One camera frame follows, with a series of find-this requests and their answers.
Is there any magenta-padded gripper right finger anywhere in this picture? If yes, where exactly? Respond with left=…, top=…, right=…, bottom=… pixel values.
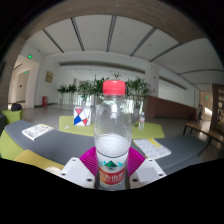
left=126, top=146, right=168, bottom=190

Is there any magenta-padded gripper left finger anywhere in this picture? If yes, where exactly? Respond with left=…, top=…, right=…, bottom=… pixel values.
left=57, top=146, right=99, bottom=190

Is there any clear red-capped water bottle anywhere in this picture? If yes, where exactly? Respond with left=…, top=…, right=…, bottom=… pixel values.
left=93, top=80, right=134, bottom=191

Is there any open magazine with yellow stripe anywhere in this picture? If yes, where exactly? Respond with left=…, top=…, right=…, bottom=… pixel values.
left=132, top=137, right=173, bottom=161

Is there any small clear drink bottle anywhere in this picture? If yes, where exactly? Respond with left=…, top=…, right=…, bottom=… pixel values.
left=138, top=111, right=146, bottom=131

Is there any red blue white cube box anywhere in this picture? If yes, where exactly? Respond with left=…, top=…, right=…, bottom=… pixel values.
left=73, top=106, right=93, bottom=127

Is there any white printed magazine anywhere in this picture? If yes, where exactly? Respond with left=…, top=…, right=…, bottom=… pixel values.
left=21, top=123, right=55, bottom=142

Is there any long wooden bench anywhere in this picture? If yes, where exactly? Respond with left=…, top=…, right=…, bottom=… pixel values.
left=182, top=122, right=224, bottom=148

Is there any red fire extinguisher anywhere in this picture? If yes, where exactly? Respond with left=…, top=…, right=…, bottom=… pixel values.
left=41, top=95, right=49, bottom=108

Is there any person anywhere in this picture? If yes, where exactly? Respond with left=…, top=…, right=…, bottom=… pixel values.
left=196, top=103, right=204, bottom=123

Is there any group of potted green plants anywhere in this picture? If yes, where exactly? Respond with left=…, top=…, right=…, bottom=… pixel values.
left=56, top=72, right=152, bottom=112

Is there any black chair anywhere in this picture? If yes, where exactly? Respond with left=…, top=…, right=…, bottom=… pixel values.
left=10, top=102, right=23, bottom=112

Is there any wooden shelf unit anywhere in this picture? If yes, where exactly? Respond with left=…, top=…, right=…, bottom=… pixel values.
left=211, top=83, right=224, bottom=135

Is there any framed wall picture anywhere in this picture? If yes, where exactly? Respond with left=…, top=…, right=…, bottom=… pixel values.
left=44, top=70, right=55, bottom=84

